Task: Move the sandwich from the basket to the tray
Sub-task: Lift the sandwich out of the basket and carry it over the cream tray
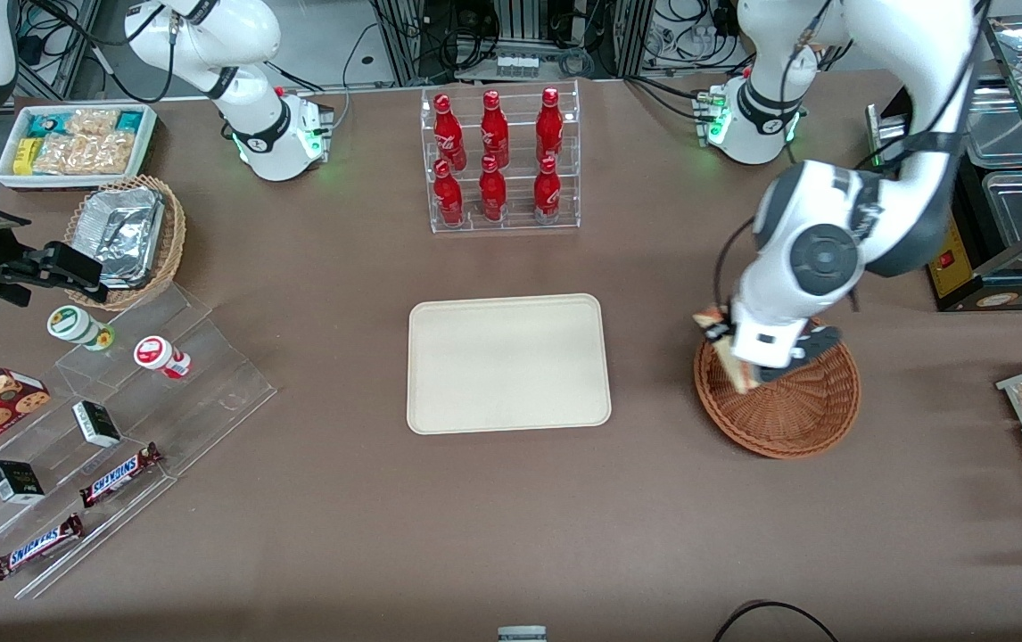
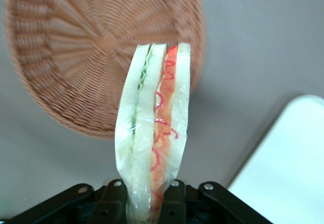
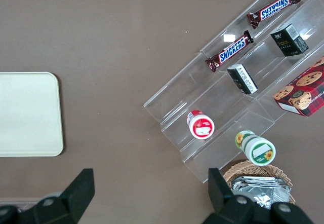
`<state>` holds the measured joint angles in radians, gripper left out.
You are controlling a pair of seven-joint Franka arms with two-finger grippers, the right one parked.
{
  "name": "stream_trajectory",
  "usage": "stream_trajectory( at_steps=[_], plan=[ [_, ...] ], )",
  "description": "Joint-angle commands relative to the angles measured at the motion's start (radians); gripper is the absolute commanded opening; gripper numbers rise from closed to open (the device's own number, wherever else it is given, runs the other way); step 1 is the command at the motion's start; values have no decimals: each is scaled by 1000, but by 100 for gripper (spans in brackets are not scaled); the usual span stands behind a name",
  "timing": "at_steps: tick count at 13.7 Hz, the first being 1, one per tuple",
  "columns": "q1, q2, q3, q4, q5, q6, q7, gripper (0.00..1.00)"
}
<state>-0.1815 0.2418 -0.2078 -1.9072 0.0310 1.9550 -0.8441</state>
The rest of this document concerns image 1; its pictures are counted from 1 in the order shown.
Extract black hot food warmer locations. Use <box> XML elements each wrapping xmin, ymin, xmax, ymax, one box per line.
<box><xmin>866</xmin><ymin>13</ymin><xmax>1022</xmax><ymax>313</ymax></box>

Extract aluminium frame rack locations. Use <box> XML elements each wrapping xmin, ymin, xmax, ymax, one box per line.
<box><xmin>368</xmin><ymin>0</ymin><xmax>659</xmax><ymax>86</ymax></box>

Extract red cola bottle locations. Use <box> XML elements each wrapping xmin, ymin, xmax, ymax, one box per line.
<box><xmin>433</xmin><ymin>93</ymin><xmax>468</xmax><ymax>172</ymax></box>
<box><xmin>535</xmin><ymin>86</ymin><xmax>565</xmax><ymax>166</ymax></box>
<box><xmin>433</xmin><ymin>159</ymin><xmax>466</xmax><ymax>228</ymax></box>
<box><xmin>532</xmin><ymin>156</ymin><xmax>563</xmax><ymax>226</ymax></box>
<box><xmin>478</xmin><ymin>154</ymin><xmax>508</xmax><ymax>224</ymax></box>
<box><xmin>480</xmin><ymin>89</ymin><xmax>511</xmax><ymax>169</ymax></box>

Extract cream rectangular plastic tray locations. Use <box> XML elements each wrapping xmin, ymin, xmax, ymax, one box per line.
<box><xmin>407</xmin><ymin>293</ymin><xmax>613</xmax><ymax>437</ymax></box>

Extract large clear cracker bag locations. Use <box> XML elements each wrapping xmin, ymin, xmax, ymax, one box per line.
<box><xmin>33</xmin><ymin>131</ymin><xmax>136</xmax><ymax>177</ymax></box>

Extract small clear cracker bag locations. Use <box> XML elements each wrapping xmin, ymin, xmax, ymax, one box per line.
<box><xmin>65</xmin><ymin>108</ymin><xmax>120</xmax><ymax>137</ymax></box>

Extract red lid yogurt cup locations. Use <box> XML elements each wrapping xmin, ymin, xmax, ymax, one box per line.
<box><xmin>133</xmin><ymin>335</ymin><xmax>193</xmax><ymax>381</ymax></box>

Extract white rectangular snack bin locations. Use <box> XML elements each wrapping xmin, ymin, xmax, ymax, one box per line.
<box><xmin>0</xmin><ymin>103</ymin><xmax>159</xmax><ymax>192</ymax></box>

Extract black cable loop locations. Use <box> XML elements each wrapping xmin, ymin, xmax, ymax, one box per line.
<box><xmin>711</xmin><ymin>600</ymin><xmax>843</xmax><ymax>642</ymax></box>

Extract clear acrylic step display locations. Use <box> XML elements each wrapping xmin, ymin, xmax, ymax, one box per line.
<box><xmin>0</xmin><ymin>283</ymin><xmax>279</xmax><ymax>601</ymax></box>

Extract stacked aluminium foil containers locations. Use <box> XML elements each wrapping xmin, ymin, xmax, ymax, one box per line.
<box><xmin>76</xmin><ymin>186</ymin><xmax>166</xmax><ymax>291</ymax></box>

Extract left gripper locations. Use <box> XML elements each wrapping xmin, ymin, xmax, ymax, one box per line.
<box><xmin>705</xmin><ymin>301</ymin><xmax>844</xmax><ymax>385</ymax></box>

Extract light wicker basket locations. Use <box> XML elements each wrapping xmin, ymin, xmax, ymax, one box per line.
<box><xmin>63</xmin><ymin>175</ymin><xmax>187</xmax><ymax>312</ymax></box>

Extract green lid yogurt cup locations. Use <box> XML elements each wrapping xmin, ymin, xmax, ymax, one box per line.
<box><xmin>46</xmin><ymin>305</ymin><xmax>116</xmax><ymax>352</ymax></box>

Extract snickers chocolate bar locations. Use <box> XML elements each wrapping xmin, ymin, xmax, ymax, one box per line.
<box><xmin>78</xmin><ymin>441</ymin><xmax>164</xmax><ymax>509</ymax></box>
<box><xmin>0</xmin><ymin>514</ymin><xmax>86</xmax><ymax>582</ymax></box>

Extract small black carton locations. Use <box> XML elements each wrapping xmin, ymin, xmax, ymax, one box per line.
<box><xmin>0</xmin><ymin>460</ymin><xmax>46</xmax><ymax>506</ymax></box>
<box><xmin>71</xmin><ymin>400</ymin><xmax>123</xmax><ymax>449</ymax></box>

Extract triangular sandwich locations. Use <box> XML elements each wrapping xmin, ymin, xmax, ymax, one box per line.
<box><xmin>691</xmin><ymin>306</ymin><xmax>765</xmax><ymax>396</ymax></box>

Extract round brown wicker basket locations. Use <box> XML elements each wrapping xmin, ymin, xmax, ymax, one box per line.
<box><xmin>694</xmin><ymin>319</ymin><xmax>861</xmax><ymax>461</ymax></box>

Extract clear acrylic bottle rack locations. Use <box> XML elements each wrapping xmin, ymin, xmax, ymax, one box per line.
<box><xmin>419</xmin><ymin>79</ymin><xmax>582</xmax><ymax>235</ymax></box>

